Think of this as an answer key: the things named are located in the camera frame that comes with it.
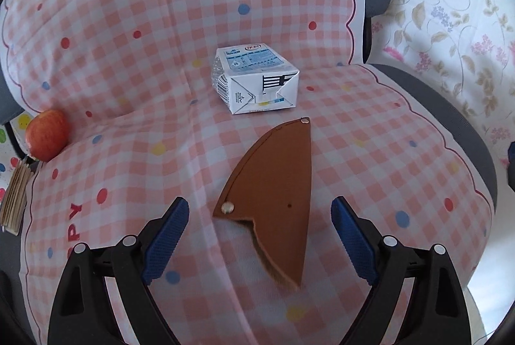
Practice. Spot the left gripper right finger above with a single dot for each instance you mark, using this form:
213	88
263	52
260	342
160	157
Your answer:
436	311

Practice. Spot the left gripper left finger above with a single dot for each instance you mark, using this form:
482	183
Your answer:
82	312

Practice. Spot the brown folded paper stack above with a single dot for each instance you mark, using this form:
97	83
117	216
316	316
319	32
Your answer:
15	199

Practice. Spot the balloon dotted tablecloth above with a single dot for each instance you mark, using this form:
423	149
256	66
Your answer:
10	152

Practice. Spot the red apple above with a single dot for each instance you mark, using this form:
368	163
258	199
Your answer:
47	135

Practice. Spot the brown leather pouch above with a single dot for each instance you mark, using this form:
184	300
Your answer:
269	191

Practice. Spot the pink checkered cloth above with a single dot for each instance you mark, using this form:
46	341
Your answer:
134	79

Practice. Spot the white milk carton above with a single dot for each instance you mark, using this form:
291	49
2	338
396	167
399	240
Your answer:
254	78

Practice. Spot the floral pattern cloth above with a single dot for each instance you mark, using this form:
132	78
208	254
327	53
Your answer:
462	48

